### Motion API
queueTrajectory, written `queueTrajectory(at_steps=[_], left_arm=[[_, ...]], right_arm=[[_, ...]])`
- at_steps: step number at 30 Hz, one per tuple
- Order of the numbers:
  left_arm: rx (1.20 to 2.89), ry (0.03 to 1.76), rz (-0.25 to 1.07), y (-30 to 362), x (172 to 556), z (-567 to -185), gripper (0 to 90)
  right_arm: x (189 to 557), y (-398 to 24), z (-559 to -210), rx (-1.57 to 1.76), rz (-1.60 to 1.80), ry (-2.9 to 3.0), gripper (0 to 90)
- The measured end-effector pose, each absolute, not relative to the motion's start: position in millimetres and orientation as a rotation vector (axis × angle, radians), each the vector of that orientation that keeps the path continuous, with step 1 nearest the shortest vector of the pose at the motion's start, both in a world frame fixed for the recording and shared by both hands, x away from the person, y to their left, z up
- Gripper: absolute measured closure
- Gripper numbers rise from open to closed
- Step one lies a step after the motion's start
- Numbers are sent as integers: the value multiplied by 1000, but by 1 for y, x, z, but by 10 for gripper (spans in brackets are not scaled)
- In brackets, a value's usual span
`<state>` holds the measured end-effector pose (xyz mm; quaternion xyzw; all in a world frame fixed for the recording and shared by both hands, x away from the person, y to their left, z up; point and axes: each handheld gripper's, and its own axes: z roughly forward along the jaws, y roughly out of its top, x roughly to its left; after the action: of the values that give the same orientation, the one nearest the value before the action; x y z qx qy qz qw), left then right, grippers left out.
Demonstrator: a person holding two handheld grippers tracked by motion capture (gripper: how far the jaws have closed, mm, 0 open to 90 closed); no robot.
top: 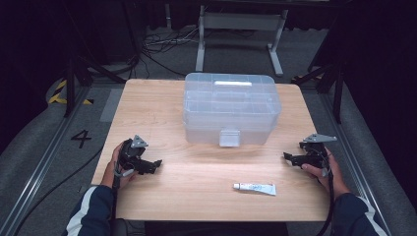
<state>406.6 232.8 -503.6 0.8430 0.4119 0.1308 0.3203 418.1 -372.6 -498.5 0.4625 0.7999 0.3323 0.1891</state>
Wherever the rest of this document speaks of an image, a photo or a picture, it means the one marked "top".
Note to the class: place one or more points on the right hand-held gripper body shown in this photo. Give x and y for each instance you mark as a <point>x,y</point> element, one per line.
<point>316,157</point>

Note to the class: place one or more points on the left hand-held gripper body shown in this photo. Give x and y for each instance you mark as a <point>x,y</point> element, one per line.
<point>131,156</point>

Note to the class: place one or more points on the white ointment tube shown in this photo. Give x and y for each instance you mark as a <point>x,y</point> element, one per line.
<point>259,188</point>

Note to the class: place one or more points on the clear plastic storage box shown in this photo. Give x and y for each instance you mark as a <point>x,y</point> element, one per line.
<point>229,105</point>

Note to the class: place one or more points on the person's left hand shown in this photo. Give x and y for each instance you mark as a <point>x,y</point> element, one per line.
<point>110,173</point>

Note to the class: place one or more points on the person's right hand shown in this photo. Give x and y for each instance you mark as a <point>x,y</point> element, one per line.
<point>337,183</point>

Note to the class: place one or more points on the black metal stand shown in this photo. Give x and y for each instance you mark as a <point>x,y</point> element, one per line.
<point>337,95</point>
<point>70,88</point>

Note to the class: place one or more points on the yellow black floor tape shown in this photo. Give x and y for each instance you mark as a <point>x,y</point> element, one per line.
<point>57,97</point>

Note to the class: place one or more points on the metal floor rail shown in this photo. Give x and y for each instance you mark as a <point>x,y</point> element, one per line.
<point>42,167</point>
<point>347,144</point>

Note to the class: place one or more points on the white metal table frame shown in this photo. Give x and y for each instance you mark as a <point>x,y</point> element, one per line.
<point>241,21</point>

